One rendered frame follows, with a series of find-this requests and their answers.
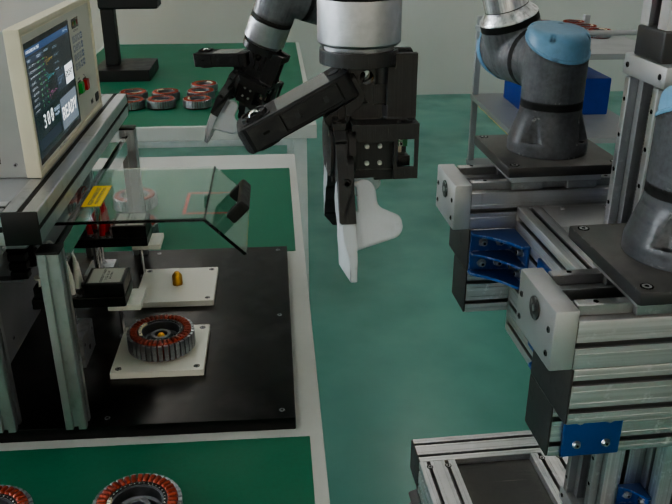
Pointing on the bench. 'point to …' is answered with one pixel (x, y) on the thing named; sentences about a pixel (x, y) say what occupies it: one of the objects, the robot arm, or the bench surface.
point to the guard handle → (239, 200)
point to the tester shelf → (57, 179)
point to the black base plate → (277, 351)
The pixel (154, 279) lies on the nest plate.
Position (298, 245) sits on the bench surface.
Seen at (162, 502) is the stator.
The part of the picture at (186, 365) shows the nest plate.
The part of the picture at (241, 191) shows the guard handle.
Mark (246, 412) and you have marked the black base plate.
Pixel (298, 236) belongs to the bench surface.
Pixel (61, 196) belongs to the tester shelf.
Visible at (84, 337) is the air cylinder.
